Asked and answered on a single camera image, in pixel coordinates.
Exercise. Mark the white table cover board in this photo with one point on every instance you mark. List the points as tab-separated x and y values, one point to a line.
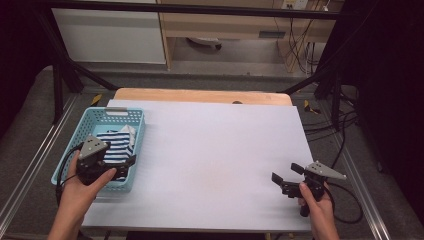
206	160

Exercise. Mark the grey chair base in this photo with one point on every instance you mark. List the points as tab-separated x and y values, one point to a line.
205	41

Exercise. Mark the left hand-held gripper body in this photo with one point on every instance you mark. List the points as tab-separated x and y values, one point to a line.
93	146

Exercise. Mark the white power strip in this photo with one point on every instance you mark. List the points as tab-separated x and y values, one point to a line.
295	4

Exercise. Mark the light blue plastic basket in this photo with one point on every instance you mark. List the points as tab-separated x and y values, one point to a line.
83	130

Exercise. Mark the light wooden desk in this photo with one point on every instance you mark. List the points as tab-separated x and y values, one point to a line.
226	26

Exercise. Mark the aluminium rail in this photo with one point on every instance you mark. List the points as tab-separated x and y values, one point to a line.
358	160
43	146

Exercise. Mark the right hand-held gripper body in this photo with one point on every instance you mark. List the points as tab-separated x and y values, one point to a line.
320	170

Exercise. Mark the blue white striped shirt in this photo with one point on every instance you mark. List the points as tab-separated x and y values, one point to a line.
116	141

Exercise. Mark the black horizontal frame bar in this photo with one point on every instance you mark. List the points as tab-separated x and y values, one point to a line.
200	9

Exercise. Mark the person's left hand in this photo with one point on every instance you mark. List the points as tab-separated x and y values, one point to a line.
75	196

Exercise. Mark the person's right hand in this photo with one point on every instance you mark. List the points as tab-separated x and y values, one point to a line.
320	213

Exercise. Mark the black metal stand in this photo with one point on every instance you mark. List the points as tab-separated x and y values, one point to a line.
336	93
58	86

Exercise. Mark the black curtain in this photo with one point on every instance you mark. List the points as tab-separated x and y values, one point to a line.
20	50
386	83

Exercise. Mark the wooden table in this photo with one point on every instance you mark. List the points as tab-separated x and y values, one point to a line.
200	96

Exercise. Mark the yellow black clamp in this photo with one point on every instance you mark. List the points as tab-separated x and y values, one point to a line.
96	99
310	107

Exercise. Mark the white cabinet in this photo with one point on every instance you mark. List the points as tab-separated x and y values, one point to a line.
110	36

